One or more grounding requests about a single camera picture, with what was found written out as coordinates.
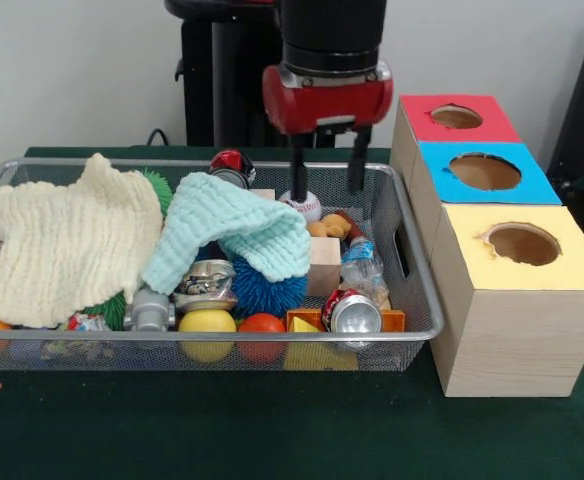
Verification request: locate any red orange ball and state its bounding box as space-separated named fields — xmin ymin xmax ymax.
xmin=238 ymin=313 xmax=287 ymax=363

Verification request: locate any red silver soda can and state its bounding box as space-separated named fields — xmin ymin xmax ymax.
xmin=322 ymin=289 xmax=383 ymax=337

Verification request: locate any crushed clear plastic bottle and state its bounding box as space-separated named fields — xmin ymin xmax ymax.
xmin=339 ymin=237 xmax=388 ymax=301

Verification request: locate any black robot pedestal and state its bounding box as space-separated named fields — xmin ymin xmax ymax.
xmin=165 ymin=0 xmax=349 ymax=149

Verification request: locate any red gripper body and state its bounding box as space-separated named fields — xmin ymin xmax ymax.
xmin=262 ymin=64 xmax=394 ymax=137

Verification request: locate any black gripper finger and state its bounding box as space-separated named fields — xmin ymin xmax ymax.
xmin=348 ymin=125 xmax=371 ymax=194
xmin=290 ymin=131 xmax=309 ymax=202

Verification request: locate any crushed printed can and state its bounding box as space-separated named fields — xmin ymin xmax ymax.
xmin=174 ymin=259 xmax=238 ymax=313

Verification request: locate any yellow ball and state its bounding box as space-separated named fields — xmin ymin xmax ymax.
xmin=178 ymin=308 xmax=238 ymax=363

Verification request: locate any blue spiky ball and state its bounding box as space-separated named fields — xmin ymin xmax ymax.
xmin=230 ymin=255 xmax=309 ymax=318

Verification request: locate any white baseball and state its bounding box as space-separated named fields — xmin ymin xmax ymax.
xmin=278 ymin=189 xmax=323 ymax=223

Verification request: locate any mint green cloth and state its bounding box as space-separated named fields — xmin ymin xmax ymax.
xmin=140 ymin=172 xmax=312 ymax=296

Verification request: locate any cream knitted cloth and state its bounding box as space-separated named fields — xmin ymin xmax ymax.
xmin=0 ymin=153 xmax=164 ymax=329

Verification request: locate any clear mesh bin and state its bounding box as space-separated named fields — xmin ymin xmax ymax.
xmin=0 ymin=158 xmax=445 ymax=373

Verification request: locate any red black can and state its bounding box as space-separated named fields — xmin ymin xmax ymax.
xmin=209 ymin=149 xmax=257 ymax=189

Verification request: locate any wooden box with three holes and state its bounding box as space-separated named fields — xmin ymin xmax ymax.
xmin=389 ymin=95 xmax=584 ymax=399

